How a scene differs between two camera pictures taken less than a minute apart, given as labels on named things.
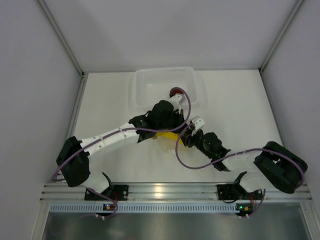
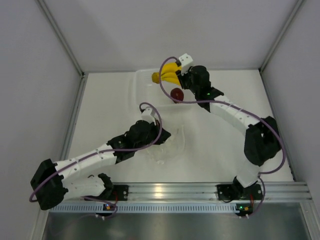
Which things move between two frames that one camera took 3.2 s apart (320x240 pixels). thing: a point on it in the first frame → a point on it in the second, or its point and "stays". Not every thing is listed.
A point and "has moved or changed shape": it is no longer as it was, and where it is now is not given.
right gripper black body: [197, 139] → [186, 82]
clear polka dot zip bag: [166, 141] has moved or changed shape
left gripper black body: [174, 120] → [153, 133]
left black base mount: [118, 192] stays
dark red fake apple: [175, 90] stays
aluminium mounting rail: [197, 192] stays
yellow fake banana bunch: [169, 135] → [168, 74]
